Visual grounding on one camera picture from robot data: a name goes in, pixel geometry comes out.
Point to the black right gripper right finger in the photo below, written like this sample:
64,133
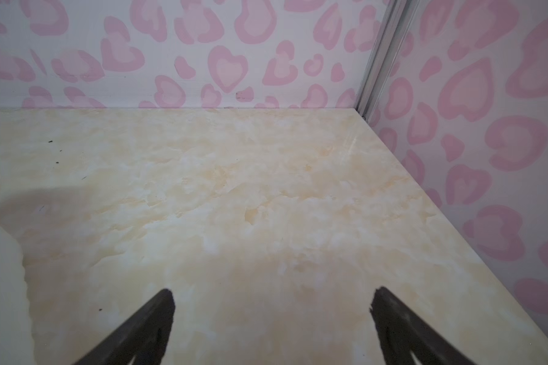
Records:
405,338

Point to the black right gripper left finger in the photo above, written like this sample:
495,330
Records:
141,339

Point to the white plastic tray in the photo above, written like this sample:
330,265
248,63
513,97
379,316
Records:
16,340

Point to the aluminium frame corner post right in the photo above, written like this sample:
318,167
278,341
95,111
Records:
392,32

